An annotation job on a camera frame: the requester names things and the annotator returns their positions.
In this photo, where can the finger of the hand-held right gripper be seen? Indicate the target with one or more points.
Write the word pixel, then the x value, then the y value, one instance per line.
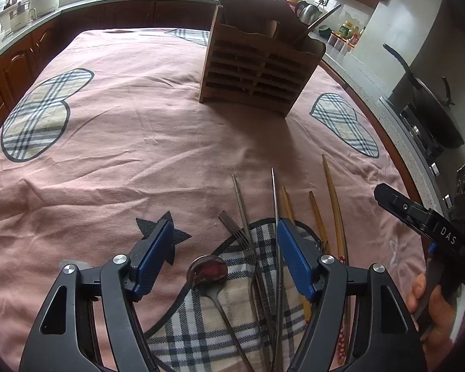
pixel 395 201

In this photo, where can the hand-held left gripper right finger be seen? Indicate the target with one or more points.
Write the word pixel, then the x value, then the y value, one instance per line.
pixel 294 259

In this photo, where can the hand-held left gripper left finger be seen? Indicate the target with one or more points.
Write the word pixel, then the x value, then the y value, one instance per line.
pixel 153 257

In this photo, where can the wooden chopstick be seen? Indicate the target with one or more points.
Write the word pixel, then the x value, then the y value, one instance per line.
pixel 317 217
pixel 286 201
pixel 344 242
pixel 327 178

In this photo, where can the metal spoon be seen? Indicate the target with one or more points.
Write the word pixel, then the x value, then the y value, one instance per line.
pixel 208 273

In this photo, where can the metal chopstick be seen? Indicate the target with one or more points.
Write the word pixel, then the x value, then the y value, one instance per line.
pixel 245 217
pixel 274 201

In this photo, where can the metal fork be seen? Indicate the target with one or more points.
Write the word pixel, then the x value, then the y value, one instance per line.
pixel 228 223

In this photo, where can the wooden utensil holder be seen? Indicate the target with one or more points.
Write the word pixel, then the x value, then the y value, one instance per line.
pixel 252 77

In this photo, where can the person's right hand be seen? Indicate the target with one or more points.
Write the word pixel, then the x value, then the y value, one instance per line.
pixel 447 314

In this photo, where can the gas stove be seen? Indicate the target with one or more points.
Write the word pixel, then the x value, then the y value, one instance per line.
pixel 420 131

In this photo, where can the black wok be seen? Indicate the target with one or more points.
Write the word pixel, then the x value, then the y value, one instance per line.
pixel 438 116

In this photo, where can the pink plaid-patch tablecloth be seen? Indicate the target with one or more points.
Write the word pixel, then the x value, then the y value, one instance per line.
pixel 120 143

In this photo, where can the seasoning bottles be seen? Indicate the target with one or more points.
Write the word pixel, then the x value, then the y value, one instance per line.
pixel 350 29

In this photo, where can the green mug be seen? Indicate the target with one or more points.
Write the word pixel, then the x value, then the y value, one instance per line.
pixel 325 33

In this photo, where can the steel electric kettle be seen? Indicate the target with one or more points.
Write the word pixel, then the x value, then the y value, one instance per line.
pixel 308 12

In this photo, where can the small white electric pot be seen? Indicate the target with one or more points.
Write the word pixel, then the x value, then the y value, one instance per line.
pixel 17 15

